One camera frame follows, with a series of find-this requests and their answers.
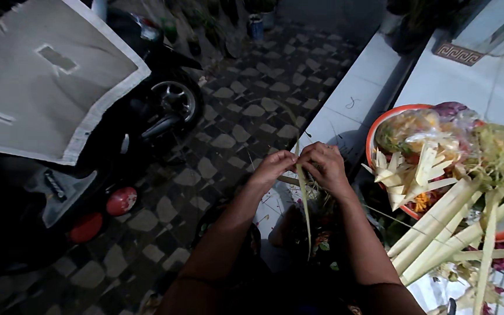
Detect person's left hand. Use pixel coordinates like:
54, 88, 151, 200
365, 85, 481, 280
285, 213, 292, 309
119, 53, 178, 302
250, 150, 298, 193

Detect person's right hand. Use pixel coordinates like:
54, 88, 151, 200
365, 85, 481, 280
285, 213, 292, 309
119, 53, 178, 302
297, 141, 350, 201

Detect long pale green leaf strip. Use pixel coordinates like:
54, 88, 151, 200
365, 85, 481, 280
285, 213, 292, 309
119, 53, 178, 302
295, 118, 312, 262

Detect person's right forearm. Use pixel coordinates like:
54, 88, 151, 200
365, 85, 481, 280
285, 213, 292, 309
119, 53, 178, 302
333, 186, 428, 315

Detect person's left forearm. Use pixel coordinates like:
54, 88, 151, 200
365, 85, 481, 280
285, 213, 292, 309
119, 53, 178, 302
155, 178, 272, 315

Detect person's legs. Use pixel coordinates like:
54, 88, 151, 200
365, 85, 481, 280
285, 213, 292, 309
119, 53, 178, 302
193, 199, 384, 315

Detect pointed cut palm leaf ornament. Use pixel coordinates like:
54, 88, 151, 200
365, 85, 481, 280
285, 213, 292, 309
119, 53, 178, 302
362, 148, 414, 184

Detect tall cut palm leaf ornament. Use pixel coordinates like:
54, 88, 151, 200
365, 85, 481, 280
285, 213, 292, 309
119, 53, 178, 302
385, 142, 459, 212

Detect orange flower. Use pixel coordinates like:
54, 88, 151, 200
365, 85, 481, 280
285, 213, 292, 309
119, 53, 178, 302
411, 192, 439, 214

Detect clear plastic bag of flowers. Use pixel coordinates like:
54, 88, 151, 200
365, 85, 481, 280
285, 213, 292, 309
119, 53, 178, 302
375, 108, 480, 165

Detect black motorcycle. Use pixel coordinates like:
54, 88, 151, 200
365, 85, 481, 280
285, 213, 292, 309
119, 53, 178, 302
0, 0, 204, 274

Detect blue plant pot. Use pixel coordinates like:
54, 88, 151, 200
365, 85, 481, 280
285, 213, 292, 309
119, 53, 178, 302
248, 14, 265, 41

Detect purple plastic bag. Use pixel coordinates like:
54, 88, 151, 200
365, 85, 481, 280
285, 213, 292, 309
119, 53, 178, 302
431, 101, 480, 131

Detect bundle of pale palm leaves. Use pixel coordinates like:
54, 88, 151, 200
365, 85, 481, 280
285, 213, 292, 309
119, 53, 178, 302
386, 175, 504, 287

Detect green plants in pots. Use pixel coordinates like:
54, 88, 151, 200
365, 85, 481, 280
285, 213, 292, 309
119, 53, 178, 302
158, 0, 246, 58

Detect dark potted plant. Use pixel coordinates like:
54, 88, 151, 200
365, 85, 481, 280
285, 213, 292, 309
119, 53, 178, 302
379, 0, 436, 55

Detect white pillar with patterned base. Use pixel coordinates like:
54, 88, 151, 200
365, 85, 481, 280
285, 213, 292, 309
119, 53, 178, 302
433, 0, 504, 67

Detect white plastic sheet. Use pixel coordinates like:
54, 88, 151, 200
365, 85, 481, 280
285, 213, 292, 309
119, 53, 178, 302
406, 270, 471, 313

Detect yellow-green plastic bag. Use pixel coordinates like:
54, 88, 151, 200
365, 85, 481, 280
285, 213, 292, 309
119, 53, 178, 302
468, 122, 504, 193

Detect narrow drooping palm strip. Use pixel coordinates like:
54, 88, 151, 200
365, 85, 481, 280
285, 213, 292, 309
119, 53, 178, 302
472, 188, 500, 315

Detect heap of dried flowers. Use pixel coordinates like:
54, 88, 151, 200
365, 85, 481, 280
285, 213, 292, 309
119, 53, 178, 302
428, 262, 504, 315

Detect grey cloth with white border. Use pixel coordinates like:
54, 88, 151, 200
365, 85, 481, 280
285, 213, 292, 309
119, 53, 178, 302
0, 0, 152, 166

